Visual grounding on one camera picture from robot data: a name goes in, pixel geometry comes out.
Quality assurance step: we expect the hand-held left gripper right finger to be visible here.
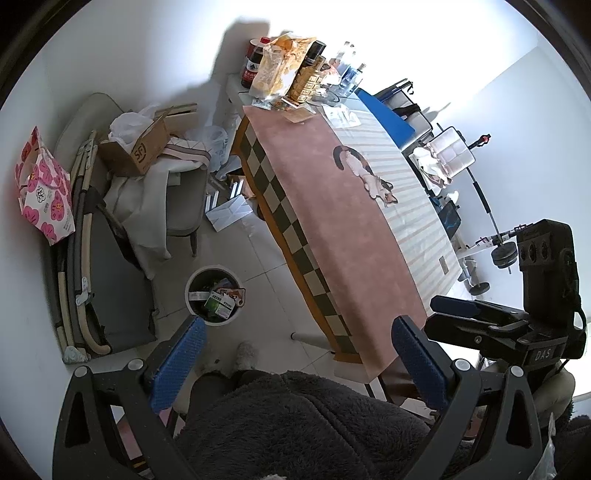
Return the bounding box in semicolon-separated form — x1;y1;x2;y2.
392;315;546;480

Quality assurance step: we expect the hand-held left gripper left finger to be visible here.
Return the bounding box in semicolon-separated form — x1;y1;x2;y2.
53;315;208;480

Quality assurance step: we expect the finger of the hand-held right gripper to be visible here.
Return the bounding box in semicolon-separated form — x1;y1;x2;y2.
430;295;527;322
424;314;528;357

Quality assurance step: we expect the white round waste bin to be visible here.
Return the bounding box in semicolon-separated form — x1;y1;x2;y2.
185;265;243;328

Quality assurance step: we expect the person's right hand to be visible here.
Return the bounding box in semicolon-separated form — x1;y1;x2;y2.
524;360;577;418

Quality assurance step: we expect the white fluffy slipper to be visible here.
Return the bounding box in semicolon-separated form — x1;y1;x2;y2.
233;340;260;370

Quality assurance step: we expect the green white box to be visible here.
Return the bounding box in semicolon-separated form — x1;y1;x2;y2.
203;291;237;319

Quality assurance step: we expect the cat print packet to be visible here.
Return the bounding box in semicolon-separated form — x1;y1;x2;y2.
216;287;246;306

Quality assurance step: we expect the blue bag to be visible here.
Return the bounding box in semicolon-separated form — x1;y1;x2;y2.
431;194;462;241

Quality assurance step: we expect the grey folding bed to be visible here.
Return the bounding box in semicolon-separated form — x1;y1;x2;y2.
44;129;160;363

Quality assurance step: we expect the white table leg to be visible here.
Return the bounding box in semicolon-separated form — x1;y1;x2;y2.
292;329;336;350

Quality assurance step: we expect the dark fluffy robe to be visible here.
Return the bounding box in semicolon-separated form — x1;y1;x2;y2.
173;369;472;480

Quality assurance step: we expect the white crumpled cloth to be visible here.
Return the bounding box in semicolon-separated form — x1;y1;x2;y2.
409;147;451;190

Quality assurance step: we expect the white tufted chair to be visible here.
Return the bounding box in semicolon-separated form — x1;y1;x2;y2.
427;126;477;178

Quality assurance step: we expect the pink cat print tablecloth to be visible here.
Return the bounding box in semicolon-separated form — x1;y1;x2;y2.
231;104;462;384

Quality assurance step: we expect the blue board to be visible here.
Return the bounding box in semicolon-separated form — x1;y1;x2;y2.
355;88;414;148

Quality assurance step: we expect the black white chair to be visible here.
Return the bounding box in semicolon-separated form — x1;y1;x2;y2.
374;79;432;134

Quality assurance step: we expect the pink floral paper bag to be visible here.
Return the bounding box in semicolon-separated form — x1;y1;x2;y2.
15;126;76;245

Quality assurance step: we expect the striped beige cloth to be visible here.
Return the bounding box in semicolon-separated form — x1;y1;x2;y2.
159;136;211;171

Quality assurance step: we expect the brown cardboard box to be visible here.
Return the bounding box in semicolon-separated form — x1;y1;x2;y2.
98;108;172;177

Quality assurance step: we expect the clear plastic wrapper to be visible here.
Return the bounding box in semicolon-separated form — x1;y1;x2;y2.
323;104;362;129

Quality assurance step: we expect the clear plastic bag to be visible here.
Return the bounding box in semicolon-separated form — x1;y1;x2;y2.
185;124;232;169

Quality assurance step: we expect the white plastic bag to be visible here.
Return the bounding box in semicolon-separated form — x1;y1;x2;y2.
108;105;160;141

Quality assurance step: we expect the flat cardboard piece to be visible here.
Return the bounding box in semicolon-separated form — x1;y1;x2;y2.
154;102;199;134

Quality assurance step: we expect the light grey chair back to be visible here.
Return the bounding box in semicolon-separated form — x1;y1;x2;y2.
53;92;125;158

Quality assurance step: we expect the gold patterned box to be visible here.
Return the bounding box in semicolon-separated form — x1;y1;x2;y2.
286;55;326;104

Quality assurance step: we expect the dark can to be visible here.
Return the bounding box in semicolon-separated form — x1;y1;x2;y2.
302;41;328;68

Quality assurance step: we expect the yellow snack bag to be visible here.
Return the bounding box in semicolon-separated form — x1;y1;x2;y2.
249;33;317;100

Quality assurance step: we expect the dark sauce bottle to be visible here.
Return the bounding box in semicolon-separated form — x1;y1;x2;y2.
241;37;273;90

